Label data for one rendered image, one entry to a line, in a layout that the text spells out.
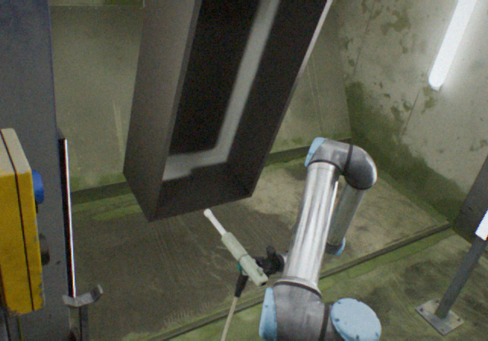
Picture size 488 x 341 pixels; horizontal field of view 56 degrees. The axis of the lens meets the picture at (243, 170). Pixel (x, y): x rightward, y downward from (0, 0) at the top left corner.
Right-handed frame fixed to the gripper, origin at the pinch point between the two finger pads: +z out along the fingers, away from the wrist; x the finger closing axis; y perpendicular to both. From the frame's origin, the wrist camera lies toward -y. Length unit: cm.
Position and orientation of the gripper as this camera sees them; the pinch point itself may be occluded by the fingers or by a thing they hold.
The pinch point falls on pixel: (244, 269)
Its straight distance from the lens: 201.9
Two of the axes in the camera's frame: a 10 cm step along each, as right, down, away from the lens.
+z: -7.9, 0.9, -6.0
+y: -2.9, 8.2, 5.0
